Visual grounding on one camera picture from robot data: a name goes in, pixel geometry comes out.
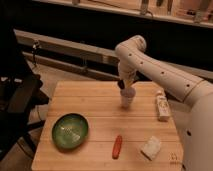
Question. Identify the green glass bowl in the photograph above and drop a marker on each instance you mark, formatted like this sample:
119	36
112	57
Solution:
70	131

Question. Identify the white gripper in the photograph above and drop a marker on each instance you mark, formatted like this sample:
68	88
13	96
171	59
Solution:
127	76

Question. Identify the white crumpled cloth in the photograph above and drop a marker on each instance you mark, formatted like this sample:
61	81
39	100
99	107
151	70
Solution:
151	148

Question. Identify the orange carrot toy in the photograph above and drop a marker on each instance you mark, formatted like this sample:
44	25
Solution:
117	147

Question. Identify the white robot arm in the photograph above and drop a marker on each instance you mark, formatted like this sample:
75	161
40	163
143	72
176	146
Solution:
192	90

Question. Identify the black chair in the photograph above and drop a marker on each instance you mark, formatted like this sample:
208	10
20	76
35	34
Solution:
19	91

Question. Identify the white rectangular box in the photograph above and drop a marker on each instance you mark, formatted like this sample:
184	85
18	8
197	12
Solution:
162	106

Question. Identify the wooden table board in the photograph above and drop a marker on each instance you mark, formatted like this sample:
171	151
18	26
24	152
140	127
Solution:
99	103

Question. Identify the metal wall rail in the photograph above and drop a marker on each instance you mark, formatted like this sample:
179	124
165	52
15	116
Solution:
68	48

